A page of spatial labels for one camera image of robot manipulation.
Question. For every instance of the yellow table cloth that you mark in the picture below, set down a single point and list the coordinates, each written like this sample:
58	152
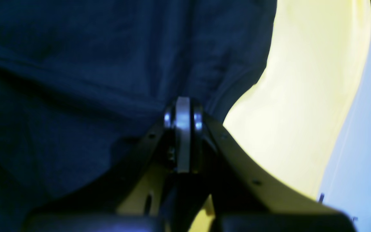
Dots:
279	135

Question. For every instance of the dark blue T-shirt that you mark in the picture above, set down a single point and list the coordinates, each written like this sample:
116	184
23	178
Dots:
81	80

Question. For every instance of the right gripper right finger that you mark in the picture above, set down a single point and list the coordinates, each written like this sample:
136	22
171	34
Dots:
246	197

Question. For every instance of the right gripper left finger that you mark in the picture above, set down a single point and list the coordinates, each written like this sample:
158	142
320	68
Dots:
145	192

